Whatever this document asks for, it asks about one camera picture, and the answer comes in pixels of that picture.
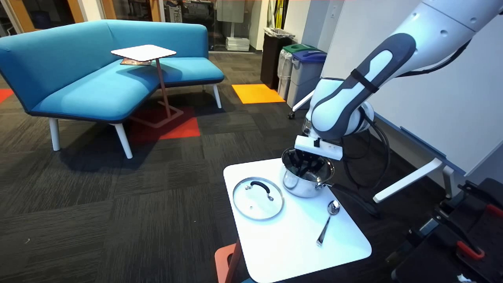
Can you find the white table red base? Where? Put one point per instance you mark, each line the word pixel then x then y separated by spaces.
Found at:
pixel 293 261

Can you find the metal spoon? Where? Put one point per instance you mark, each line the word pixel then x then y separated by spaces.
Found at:
pixel 334 206

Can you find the glass pot lid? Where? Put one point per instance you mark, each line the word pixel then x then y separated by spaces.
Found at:
pixel 252 206

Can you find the white storage box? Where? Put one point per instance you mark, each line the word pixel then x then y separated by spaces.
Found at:
pixel 238 42

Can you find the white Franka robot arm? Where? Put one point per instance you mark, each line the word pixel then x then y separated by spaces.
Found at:
pixel 340 104

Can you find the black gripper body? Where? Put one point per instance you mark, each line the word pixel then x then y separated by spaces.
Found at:
pixel 307 160

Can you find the grey bin green lid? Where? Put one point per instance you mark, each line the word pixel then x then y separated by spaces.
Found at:
pixel 285 63

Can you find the white rolling whiteboard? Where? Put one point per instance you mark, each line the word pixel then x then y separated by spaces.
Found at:
pixel 446 115

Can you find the grey bin blue lid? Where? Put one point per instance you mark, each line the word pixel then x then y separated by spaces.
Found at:
pixel 307 72

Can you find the blue corner sofa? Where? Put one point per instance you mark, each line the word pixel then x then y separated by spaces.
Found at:
pixel 79 78

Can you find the black robot mounting board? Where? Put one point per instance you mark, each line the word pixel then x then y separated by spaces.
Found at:
pixel 435 261

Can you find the black trash bin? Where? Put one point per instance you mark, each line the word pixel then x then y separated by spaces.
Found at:
pixel 273 56

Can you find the small white side table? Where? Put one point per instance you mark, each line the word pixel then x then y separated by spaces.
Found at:
pixel 142 50

